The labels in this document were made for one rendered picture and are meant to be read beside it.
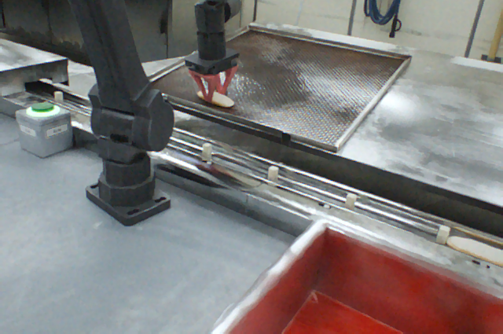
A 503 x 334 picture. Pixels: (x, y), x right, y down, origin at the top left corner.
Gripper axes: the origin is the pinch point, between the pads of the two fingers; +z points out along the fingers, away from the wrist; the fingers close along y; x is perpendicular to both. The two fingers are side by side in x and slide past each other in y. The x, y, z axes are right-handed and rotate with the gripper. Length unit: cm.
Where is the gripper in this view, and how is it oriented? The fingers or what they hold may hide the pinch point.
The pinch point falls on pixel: (214, 95)
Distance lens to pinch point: 96.2
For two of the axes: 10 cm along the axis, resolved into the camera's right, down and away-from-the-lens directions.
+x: 7.6, 3.5, -5.5
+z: 0.1, 8.4, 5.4
